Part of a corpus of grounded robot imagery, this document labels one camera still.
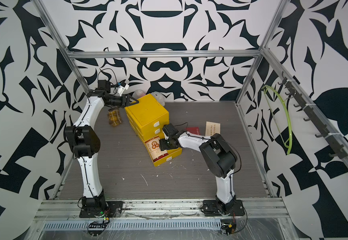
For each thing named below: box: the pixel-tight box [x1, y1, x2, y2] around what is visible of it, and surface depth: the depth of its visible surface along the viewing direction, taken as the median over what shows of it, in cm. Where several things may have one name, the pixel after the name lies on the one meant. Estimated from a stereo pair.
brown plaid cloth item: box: [108, 107, 122, 127], surface depth 110 cm
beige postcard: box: [205, 121, 221, 136], surface depth 107 cm
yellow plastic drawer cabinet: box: [124, 93, 182, 156], surface depth 87 cm
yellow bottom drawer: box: [144, 135, 183, 167], surface depth 89 cm
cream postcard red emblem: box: [144, 136, 169, 163], surface depth 96 cm
